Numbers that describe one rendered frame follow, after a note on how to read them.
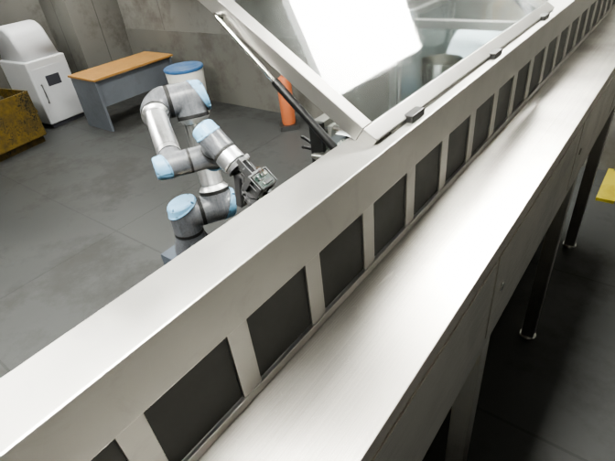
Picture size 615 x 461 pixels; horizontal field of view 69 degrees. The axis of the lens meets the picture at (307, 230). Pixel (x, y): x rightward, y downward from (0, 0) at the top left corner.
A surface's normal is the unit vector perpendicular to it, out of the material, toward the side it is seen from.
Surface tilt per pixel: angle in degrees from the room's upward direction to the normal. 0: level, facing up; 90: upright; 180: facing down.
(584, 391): 0
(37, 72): 90
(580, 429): 0
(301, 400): 0
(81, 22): 90
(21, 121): 90
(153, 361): 90
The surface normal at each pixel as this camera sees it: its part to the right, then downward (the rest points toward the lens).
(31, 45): 0.75, -0.04
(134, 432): 0.79, 0.28
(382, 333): -0.10, -0.82
